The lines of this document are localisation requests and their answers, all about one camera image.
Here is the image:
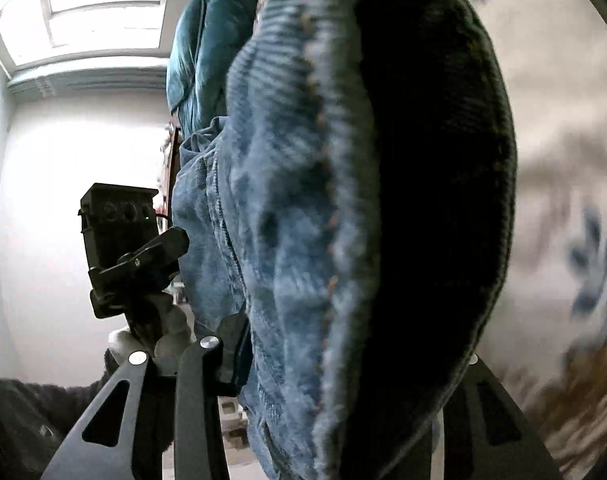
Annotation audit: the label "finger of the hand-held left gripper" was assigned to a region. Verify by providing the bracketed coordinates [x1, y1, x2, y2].
[88, 226, 190, 286]
[130, 259, 181, 301]

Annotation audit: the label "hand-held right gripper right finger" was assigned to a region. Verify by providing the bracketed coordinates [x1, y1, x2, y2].
[430, 354, 560, 480]

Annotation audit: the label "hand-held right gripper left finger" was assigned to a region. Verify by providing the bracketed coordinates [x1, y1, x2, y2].
[43, 314, 252, 480]

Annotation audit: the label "blue denim pants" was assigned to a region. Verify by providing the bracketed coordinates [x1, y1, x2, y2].
[170, 0, 519, 480]

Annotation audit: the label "person's left hand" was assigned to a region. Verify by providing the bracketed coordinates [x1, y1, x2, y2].
[107, 302, 192, 362]

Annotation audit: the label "teal cloth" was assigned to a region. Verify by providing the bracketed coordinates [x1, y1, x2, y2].
[166, 0, 268, 135]

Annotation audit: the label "dark bag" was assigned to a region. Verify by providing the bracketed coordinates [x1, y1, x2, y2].
[0, 374, 111, 480]

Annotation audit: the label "bright window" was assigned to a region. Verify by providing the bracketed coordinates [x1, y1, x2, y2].
[0, 0, 178, 70]

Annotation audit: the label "white floral printed blanket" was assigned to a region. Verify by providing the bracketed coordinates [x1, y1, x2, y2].
[433, 0, 607, 480]

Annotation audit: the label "dark wooden bed frame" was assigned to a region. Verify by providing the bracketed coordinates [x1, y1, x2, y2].
[167, 124, 182, 198]

